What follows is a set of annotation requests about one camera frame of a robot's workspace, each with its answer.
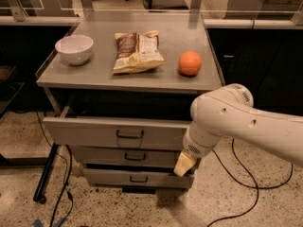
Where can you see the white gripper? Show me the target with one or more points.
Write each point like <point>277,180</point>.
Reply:
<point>193,147</point>

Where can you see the grey top drawer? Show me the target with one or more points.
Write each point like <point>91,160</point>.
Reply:
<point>116,132</point>

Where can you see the grey drawer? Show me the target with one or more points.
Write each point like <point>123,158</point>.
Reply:
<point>116,132</point>
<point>128,178</point>
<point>125,156</point>

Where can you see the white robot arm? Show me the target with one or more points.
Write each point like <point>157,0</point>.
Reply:
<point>229,111</point>

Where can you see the grey bottom drawer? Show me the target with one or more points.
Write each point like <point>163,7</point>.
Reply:
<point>128,178</point>

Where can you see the grey metal drawer cabinet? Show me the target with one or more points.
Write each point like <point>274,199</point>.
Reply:
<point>124,109</point>

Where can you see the grey middle drawer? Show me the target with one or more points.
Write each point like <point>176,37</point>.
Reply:
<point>125,156</point>

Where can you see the orange fruit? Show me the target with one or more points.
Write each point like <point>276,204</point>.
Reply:
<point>190,63</point>

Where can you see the brown chip bag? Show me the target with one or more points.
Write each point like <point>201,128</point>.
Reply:
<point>137,52</point>

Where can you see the black table leg with caster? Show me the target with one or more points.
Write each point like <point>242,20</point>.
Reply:
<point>39,195</point>

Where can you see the white ceramic bowl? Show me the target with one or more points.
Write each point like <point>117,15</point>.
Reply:
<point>75,49</point>

